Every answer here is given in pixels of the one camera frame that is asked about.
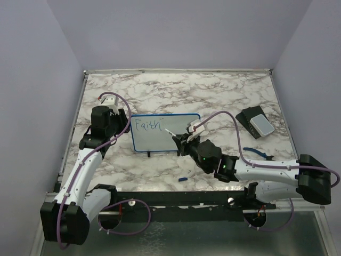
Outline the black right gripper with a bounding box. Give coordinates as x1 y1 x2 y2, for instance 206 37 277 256
173 133 210 173

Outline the white whiteboard marker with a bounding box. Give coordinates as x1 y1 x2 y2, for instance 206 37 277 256
164 129 176 137

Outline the blue framed small whiteboard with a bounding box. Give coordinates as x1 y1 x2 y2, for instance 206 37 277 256
131 113 201 153

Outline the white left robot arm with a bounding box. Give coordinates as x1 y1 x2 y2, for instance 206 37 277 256
40 105 129 245

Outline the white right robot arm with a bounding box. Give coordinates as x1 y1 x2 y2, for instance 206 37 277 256
172 134 331 209

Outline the black eraser with grey pad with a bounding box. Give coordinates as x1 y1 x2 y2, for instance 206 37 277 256
236 106 275 139

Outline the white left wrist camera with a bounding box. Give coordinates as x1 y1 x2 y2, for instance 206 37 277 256
99 95 118 111

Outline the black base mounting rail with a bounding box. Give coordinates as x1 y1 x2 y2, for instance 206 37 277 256
85 188 278 223

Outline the aluminium table edge frame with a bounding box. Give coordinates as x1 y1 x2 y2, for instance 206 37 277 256
29 68 331 256

